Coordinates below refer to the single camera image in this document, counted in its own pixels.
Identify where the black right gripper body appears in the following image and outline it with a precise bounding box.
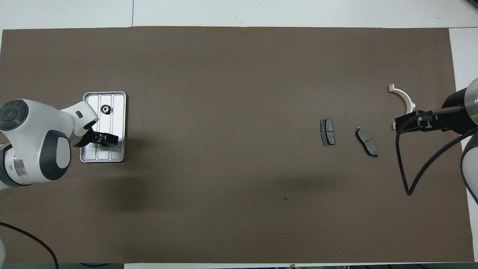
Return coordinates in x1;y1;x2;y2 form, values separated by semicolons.
420;108;456;133

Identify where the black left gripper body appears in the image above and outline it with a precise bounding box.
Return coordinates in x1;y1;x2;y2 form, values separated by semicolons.
84;128;101;147

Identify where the silver metal tray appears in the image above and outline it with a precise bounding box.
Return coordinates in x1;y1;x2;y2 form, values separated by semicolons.
80;92;127;163

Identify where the long grey brake pad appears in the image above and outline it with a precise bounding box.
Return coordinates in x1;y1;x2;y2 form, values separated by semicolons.
355;126;379;158

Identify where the short grey brake pad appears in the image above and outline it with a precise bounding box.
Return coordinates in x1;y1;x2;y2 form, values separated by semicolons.
320;118;335;146

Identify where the brown table mat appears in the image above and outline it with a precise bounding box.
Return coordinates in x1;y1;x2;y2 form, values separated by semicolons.
0;26;475;264

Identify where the white half ring bracket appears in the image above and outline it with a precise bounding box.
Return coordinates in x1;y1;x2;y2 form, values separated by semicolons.
388;84;416;130

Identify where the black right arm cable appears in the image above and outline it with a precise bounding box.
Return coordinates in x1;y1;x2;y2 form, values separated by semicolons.
397;112;478;196

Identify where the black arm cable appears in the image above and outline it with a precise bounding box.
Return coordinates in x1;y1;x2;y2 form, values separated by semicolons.
397;112;478;196
0;222;59;269

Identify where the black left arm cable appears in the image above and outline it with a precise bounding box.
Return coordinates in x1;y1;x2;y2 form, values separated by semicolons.
0;222;59;269

